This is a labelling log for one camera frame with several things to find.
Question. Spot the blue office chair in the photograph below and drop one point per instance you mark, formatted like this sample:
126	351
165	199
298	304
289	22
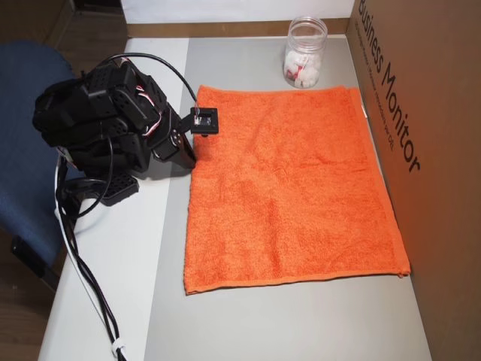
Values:
22	113

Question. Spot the grey table mat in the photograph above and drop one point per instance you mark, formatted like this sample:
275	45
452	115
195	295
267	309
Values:
263	323

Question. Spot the red white eraser packet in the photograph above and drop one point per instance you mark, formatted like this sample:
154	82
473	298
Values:
295	73

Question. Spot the black square wrist camera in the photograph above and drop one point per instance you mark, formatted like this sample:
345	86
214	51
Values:
204	121

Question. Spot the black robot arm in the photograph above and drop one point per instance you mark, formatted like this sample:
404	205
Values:
94	113

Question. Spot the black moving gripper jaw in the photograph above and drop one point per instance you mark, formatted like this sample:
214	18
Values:
188	154

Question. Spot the brown wooden baseboard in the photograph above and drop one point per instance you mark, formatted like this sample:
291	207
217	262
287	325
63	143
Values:
225	27

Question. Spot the brown cardboard monitor box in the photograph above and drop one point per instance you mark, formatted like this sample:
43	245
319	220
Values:
432	225

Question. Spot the clear plastic jar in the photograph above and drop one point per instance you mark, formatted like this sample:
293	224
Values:
304	56

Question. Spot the orange terry towel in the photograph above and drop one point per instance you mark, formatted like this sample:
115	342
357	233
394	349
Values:
293	188

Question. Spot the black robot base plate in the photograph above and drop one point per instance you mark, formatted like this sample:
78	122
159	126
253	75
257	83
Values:
120	190

